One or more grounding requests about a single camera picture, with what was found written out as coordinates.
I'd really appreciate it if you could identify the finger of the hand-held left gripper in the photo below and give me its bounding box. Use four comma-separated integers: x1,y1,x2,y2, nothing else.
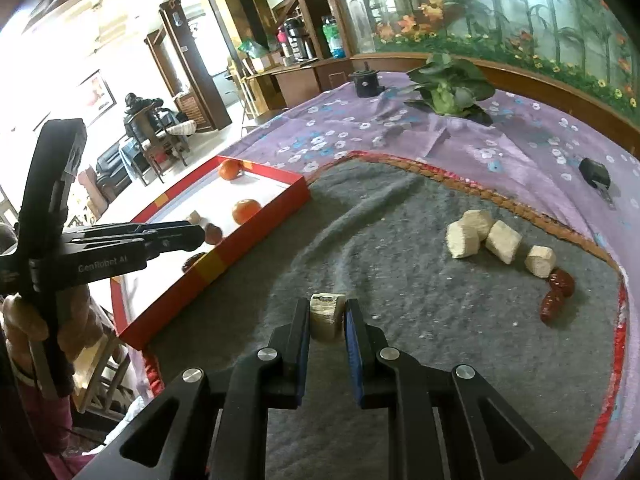
65,221,207,241
142,233,207,261

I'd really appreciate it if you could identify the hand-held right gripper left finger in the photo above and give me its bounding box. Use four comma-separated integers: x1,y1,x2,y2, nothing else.
75,297,312,480

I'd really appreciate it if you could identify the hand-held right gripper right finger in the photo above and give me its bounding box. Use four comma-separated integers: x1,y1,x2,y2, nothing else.
343,297,581,480

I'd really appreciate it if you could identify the red cardboard box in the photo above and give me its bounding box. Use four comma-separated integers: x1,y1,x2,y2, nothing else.
116,156,311,351

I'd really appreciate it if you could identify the person's left forearm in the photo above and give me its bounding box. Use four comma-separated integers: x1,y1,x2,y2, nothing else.
0,350,76,476

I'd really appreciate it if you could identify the person's left hand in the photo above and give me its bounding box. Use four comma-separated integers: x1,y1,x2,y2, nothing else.
0,282,103,376

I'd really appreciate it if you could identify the grey felt mat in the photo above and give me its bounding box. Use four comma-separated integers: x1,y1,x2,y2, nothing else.
142,150,628,480

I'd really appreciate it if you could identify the black sofa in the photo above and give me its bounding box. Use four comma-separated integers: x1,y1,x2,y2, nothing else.
95,142,136,186

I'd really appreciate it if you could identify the wooden armchair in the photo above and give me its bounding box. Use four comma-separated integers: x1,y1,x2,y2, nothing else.
125,105,191,186

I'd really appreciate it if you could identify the wooden stool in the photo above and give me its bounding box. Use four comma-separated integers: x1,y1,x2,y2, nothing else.
70,330,133,418

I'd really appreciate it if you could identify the tall wooden cabinet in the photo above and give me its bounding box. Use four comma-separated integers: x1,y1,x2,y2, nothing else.
160,0,233,133

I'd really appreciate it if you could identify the wooden sideboard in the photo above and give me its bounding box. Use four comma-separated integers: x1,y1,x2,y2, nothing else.
240,55,353,111

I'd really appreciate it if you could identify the green plastic bag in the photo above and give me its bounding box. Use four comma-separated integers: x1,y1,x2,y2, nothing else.
237,39,273,61

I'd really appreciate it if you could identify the purple floral tablecloth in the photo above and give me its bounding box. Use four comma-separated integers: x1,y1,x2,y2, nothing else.
110,71,640,411

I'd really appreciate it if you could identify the steel thermos jug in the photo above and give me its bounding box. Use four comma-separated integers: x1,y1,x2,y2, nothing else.
282,17,316,63

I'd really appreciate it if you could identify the small black motor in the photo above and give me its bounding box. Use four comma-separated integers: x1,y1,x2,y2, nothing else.
348,62,383,99

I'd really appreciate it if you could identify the green plastic bottle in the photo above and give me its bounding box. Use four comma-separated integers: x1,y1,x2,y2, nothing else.
321,16,346,59

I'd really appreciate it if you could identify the green bok choy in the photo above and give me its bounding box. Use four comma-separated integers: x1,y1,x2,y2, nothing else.
404,53,497,126

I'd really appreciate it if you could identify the black key pouch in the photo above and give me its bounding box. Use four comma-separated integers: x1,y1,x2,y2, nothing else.
579,157,615,203

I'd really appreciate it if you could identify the painted glass flower screen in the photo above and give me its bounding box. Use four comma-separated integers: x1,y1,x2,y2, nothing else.
320,0,640,116

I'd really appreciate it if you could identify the framed wall picture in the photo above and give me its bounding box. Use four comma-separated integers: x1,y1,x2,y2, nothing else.
80,70,116,113

